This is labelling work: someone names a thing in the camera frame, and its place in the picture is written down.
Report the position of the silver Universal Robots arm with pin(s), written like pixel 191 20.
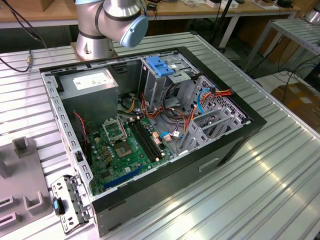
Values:
pixel 92 25

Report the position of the grey metal disk bay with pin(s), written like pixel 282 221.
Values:
pixel 212 130

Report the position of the black RAM slot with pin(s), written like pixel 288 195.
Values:
pixel 149 139
pixel 141 141
pixel 146 139

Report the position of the grey metal drive cage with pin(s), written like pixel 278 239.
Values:
pixel 152 90

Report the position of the blue plastic drive latch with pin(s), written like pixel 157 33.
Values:
pixel 160 66

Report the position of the black open PC case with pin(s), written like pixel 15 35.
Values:
pixel 175 180

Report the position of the green motherboard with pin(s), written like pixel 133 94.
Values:
pixel 120 167

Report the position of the blue expansion slot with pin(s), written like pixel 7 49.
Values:
pixel 125 176

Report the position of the grey power supply unit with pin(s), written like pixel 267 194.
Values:
pixel 90 105

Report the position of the light wooden desk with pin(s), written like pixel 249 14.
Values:
pixel 190 10
pixel 50 16

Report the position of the black clip with blue tab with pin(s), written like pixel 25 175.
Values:
pixel 58 206

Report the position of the brown cardboard box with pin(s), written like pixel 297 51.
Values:
pixel 300 105

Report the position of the grey parts rack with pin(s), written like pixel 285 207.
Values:
pixel 22 180

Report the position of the grey metal slot bracket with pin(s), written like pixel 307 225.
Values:
pixel 72 200

